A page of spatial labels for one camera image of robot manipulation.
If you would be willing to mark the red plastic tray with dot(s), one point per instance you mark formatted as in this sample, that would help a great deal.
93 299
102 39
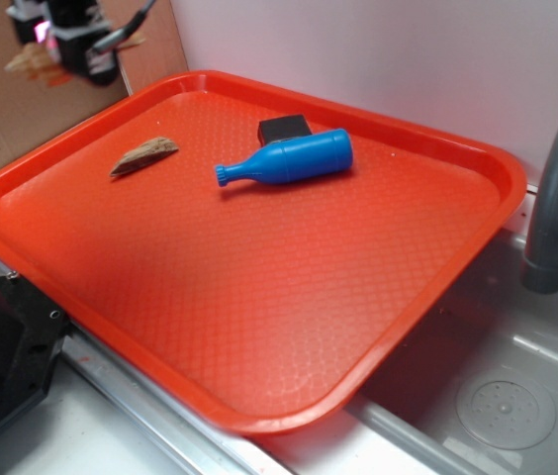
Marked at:
261 307

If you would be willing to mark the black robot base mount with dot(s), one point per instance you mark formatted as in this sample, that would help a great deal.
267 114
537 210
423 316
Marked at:
32 328

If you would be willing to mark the blue plastic toy bottle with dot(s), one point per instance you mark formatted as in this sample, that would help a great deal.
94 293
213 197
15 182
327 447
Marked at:
292 160

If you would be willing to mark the black block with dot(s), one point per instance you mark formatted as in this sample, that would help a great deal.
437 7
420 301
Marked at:
282 129

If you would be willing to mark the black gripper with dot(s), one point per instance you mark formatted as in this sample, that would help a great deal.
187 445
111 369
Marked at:
72 35

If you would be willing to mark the brown wood piece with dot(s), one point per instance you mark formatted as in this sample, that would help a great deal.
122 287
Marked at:
143 156

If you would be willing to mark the tan spiral conch shell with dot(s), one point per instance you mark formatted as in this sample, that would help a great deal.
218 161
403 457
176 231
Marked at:
34 64

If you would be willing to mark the grey plastic sink basin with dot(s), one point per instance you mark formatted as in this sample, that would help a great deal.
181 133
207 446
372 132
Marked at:
473 389

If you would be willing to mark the brown cardboard panel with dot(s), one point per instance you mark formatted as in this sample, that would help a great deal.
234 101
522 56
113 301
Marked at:
32 113

